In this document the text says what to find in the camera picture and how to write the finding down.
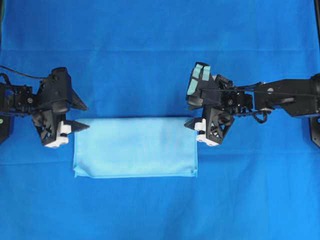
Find dark blue table cloth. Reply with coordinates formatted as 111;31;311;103
0;0;320;240

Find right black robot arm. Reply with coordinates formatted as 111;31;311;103
184;74;320;147

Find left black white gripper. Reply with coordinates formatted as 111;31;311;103
31;86;90;148

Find right wrist camera teal pads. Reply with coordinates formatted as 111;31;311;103
186;62;221;110

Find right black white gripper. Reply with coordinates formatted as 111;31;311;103
184;107;235;147

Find light blue towel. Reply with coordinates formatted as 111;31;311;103
73;117;198;179

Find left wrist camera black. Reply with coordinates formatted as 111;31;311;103
36;67;72;114

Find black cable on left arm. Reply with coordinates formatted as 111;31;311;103
0;65;48;80

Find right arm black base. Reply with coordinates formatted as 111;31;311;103
309;116;320;147

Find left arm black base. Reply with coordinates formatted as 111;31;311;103
0;115;12;144

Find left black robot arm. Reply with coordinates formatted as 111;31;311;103
0;67;89;148

